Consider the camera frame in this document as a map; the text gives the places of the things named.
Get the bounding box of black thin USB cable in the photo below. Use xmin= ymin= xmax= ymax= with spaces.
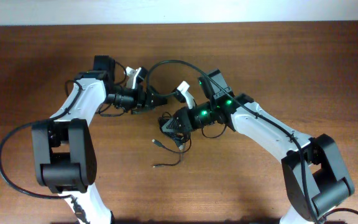
xmin=152 ymin=146 xmax=186 ymax=169

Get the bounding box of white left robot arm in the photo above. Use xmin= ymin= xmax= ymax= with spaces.
xmin=31 ymin=67 xmax=166 ymax=223

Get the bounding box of black cable bundle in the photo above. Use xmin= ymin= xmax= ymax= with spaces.
xmin=151 ymin=112 xmax=193 ymax=155

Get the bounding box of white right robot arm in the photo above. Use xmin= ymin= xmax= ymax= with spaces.
xmin=160 ymin=81 xmax=355 ymax=223

